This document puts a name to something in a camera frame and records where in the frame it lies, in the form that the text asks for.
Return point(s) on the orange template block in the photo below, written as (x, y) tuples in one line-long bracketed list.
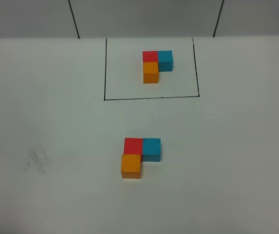
[(150, 72)]

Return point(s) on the red template block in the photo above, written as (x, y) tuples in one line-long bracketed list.
[(150, 56)]

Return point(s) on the blue template block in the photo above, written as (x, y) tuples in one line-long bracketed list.
[(165, 61)]

